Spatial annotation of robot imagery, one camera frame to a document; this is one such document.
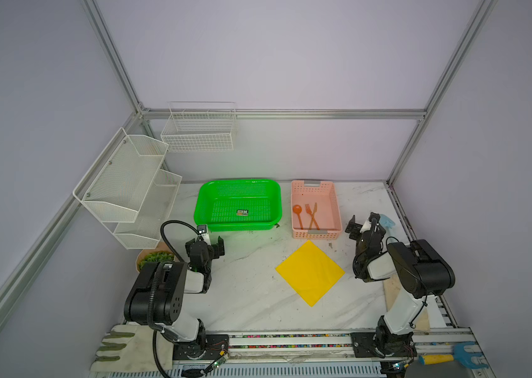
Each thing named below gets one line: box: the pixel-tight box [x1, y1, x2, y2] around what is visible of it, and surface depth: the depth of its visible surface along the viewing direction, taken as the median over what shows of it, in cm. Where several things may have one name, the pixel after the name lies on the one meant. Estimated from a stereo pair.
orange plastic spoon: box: [292, 204, 304, 230], surface depth 112 cm
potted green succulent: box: [135, 248, 176, 274], surface depth 84 cm
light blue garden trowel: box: [378, 214, 396, 230], surface depth 106 cm
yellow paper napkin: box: [275, 239, 346, 308], surface depth 92 cm
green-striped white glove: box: [89, 324, 174, 372], surface depth 73 cm
